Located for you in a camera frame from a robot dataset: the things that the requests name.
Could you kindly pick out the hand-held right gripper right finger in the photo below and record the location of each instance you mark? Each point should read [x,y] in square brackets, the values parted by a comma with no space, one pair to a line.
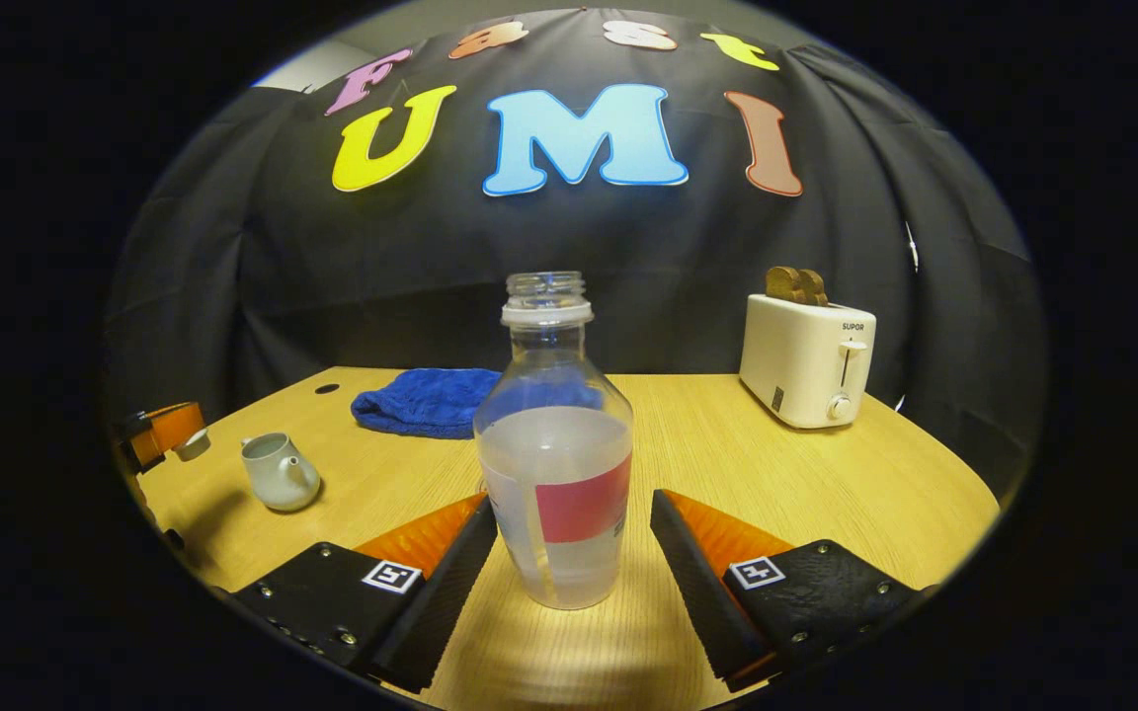
[702,602]

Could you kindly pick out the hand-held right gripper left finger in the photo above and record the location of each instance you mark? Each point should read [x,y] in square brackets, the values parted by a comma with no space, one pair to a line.
[446,592]

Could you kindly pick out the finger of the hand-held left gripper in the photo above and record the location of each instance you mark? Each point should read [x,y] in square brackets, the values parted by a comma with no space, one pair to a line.
[169,427]

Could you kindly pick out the white teacup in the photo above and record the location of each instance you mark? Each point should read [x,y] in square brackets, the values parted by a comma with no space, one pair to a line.
[278,484]

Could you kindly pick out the clear plastic water bottle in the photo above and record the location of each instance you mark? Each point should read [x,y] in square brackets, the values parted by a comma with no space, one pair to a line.
[554,464]

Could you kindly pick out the blue towel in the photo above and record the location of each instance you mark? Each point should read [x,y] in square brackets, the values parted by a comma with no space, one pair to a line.
[421,405]

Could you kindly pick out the white toaster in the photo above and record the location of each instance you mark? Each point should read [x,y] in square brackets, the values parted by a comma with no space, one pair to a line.
[801,370]

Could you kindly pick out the black backdrop cloth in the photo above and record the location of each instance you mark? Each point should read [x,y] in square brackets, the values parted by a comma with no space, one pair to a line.
[431,257]

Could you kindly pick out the brown toast slice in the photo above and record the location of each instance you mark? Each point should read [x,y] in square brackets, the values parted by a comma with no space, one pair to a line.
[816,288]
[783,284]

